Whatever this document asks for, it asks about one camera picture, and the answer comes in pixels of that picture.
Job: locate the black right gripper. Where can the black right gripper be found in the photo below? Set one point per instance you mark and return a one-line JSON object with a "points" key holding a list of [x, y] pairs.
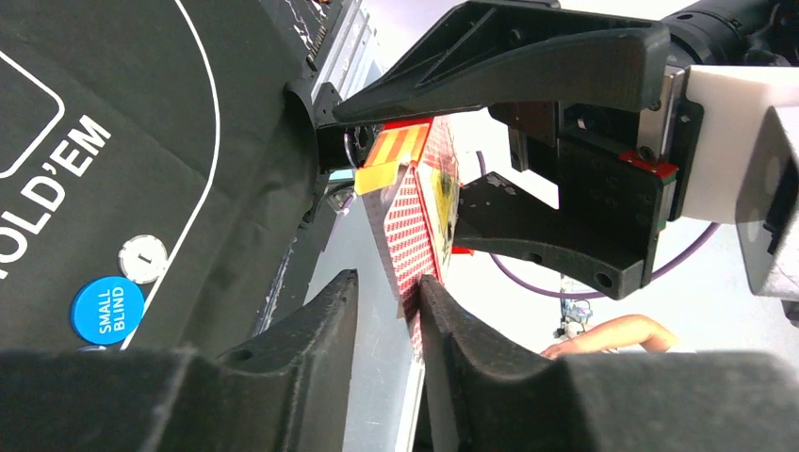
{"points": [[600, 105]]}

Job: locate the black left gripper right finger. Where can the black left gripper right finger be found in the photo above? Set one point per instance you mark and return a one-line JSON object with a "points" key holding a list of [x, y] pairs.
{"points": [[487, 393]]}

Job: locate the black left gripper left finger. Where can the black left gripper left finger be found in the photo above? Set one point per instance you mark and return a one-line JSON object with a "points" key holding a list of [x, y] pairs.
{"points": [[286, 389]]}

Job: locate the red playing card box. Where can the red playing card box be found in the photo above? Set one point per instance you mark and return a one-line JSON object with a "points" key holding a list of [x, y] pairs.
{"points": [[409, 187]]}

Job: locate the white grey poker chip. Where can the white grey poker chip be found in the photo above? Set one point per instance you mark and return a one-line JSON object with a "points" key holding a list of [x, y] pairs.
{"points": [[143, 259]]}

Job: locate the blue small blind button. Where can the blue small blind button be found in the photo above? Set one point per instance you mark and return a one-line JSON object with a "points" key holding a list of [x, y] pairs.
{"points": [[106, 310]]}

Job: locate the bare human hand background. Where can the bare human hand background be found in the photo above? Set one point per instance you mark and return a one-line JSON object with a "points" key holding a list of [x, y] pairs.
{"points": [[620, 332]]}

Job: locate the black poker table mat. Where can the black poker table mat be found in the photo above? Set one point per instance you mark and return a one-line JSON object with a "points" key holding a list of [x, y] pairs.
{"points": [[169, 118]]}

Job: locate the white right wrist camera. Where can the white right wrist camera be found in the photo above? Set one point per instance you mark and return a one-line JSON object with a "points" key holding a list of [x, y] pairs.
{"points": [[745, 170]]}

